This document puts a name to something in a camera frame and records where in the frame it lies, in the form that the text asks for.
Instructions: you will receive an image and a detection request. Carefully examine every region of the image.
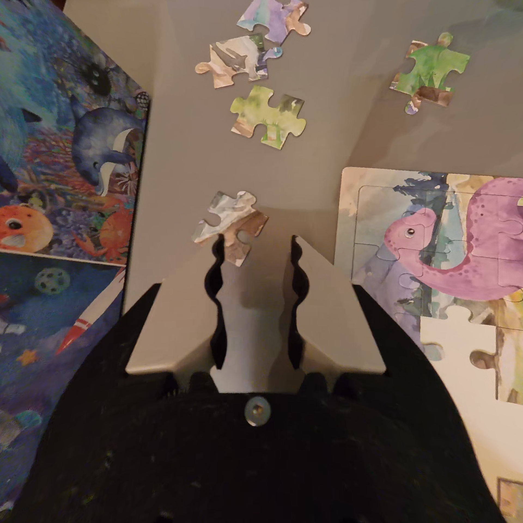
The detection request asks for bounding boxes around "green and brown puzzle piece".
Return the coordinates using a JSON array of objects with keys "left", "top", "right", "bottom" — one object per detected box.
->
[{"left": 389, "top": 33, "right": 471, "bottom": 115}]

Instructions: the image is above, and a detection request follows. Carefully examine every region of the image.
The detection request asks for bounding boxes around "printed jigsaw puzzle box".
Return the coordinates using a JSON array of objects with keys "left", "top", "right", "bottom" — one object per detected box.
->
[{"left": 0, "top": 0, "right": 152, "bottom": 511}]

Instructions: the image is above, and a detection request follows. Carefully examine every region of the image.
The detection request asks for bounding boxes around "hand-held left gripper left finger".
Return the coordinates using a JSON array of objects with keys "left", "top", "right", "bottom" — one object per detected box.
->
[{"left": 125, "top": 234, "right": 226, "bottom": 385}]

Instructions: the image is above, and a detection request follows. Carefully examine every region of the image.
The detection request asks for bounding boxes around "purple puzzle piece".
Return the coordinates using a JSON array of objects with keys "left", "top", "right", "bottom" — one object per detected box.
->
[{"left": 237, "top": 0, "right": 311, "bottom": 46}]

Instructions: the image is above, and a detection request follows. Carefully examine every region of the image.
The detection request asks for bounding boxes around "brown and grey puzzle piece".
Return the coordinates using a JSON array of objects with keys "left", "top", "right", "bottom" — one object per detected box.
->
[{"left": 193, "top": 190, "right": 270, "bottom": 267}]

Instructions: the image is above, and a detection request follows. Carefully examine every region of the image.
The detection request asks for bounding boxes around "dinosaur jigsaw puzzle board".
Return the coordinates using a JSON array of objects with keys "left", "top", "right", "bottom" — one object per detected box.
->
[{"left": 334, "top": 167, "right": 523, "bottom": 523}]

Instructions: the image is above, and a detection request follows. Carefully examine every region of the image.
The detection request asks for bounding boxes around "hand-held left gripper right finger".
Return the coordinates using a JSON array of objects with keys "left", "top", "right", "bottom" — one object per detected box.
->
[{"left": 287, "top": 234, "right": 387, "bottom": 385}]

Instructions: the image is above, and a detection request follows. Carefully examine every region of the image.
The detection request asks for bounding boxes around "light green puzzle piece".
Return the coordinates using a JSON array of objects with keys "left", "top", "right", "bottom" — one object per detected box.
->
[{"left": 230, "top": 85, "right": 306, "bottom": 150}]

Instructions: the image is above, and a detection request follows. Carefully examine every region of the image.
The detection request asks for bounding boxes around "grey and tan puzzle piece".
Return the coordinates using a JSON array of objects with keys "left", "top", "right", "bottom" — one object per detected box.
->
[{"left": 195, "top": 35, "right": 283, "bottom": 89}]

